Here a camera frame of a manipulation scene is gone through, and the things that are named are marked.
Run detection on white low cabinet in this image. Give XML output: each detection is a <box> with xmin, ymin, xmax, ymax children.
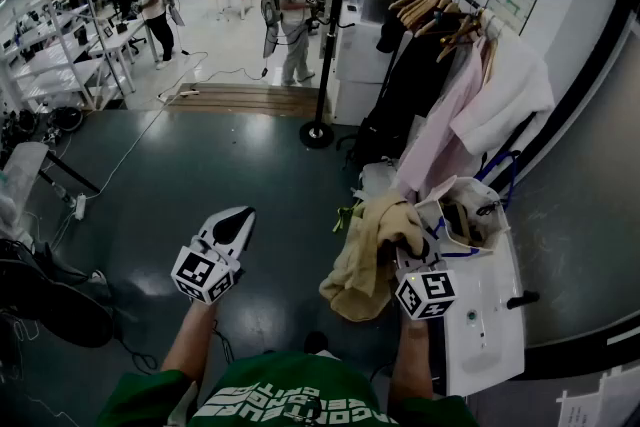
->
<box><xmin>432</xmin><ymin>209</ymin><xmax>527</xmax><ymax>397</ymax></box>

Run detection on white garment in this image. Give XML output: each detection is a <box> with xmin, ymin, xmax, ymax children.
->
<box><xmin>449</xmin><ymin>9</ymin><xmax>556</xmax><ymax>156</ymax></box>

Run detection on black office chair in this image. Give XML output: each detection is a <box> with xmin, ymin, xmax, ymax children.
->
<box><xmin>0</xmin><ymin>239</ymin><xmax>114</xmax><ymax>349</ymax></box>

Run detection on white tote bag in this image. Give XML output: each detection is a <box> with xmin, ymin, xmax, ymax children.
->
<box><xmin>414</xmin><ymin>177</ymin><xmax>511</xmax><ymax>256</ymax></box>

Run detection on white desk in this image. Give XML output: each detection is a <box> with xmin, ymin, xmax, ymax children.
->
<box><xmin>87</xmin><ymin>12</ymin><xmax>151</xmax><ymax>66</ymax></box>

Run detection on black coat stand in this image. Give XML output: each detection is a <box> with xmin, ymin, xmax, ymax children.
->
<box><xmin>298</xmin><ymin>0</ymin><xmax>381</xmax><ymax>150</ymax></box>

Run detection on person's black shoe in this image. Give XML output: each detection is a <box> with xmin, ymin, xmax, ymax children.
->
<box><xmin>303</xmin><ymin>330</ymin><xmax>330</xmax><ymax>356</ymax></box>

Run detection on beige clothes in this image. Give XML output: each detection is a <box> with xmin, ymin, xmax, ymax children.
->
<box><xmin>318</xmin><ymin>194</ymin><xmax>431</xmax><ymax>322</ymax></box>

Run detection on row of wooden hangers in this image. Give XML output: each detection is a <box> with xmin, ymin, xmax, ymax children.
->
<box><xmin>388</xmin><ymin>0</ymin><xmax>501</xmax><ymax>64</ymax></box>

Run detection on person's left forearm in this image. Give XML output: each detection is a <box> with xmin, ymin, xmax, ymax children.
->
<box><xmin>159</xmin><ymin>299</ymin><xmax>221</xmax><ymax>391</ymax></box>

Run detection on black garment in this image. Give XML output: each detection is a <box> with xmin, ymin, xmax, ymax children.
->
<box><xmin>372</xmin><ymin>24</ymin><xmax>461</xmax><ymax>156</ymax></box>

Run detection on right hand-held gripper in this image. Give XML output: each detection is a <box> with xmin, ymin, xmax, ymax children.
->
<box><xmin>394</xmin><ymin>227</ymin><xmax>459</xmax><ymax>321</ymax></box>

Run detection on black backpack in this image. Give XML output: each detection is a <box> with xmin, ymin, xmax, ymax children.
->
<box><xmin>347</xmin><ymin>112</ymin><xmax>401</xmax><ymax>169</ymax></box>

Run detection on person's green printed t-shirt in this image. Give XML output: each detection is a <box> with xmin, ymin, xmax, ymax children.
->
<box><xmin>97</xmin><ymin>349</ymin><xmax>481</xmax><ymax>427</ymax></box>

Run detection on person's right forearm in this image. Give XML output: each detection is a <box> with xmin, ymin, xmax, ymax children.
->
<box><xmin>388</xmin><ymin>314</ymin><xmax>435</xmax><ymax>409</ymax></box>

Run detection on white floor cable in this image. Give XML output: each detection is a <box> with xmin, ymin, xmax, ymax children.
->
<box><xmin>84</xmin><ymin>49</ymin><xmax>271</xmax><ymax>204</ymax></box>

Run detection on white square cabinet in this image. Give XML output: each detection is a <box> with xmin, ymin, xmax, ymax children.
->
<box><xmin>332</xmin><ymin>12</ymin><xmax>396</xmax><ymax>126</ymax></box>

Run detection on white map sign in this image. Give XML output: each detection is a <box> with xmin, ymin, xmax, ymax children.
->
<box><xmin>484</xmin><ymin>0</ymin><xmax>539</xmax><ymax>37</ymax></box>

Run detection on wooden slatted floor panel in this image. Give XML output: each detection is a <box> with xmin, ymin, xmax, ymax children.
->
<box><xmin>164</xmin><ymin>82</ymin><xmax>331</xmax><ymax>119</ymax></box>

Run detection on white workbench rack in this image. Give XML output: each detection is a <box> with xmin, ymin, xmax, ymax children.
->
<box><xmin>0</xmin><ymin>0</ymin><xmax>136</xmax><ymax>111</ymax></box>

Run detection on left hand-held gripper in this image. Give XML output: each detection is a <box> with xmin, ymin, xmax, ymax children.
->
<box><xmin>170</xmin><ymin>206</ymin><xmax>257</xmax><ymax>306</ymax></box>

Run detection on pink shirt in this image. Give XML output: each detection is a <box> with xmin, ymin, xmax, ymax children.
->
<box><xmin>397</xmin><ymin>34</ymin><xmax>496</xmax><ymax>204</ymax></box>

